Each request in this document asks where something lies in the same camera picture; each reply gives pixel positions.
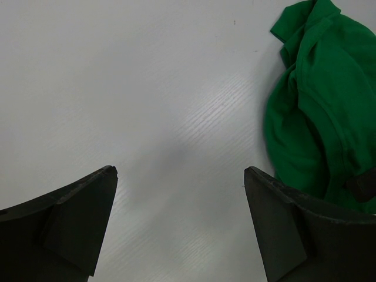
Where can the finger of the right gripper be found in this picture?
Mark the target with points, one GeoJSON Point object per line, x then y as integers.
{"type": "Point", "coordinates": [363, 186]}

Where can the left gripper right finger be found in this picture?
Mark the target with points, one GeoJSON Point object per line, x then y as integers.
{"type": "Point", "coordinates": [303, 238]}

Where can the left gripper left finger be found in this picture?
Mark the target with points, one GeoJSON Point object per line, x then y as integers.
{"type": "Point", "coordinates": [58, 236]}

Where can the green t shirt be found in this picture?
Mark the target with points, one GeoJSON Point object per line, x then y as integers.
{"type": "Point", "coordinates": [320, 118]}

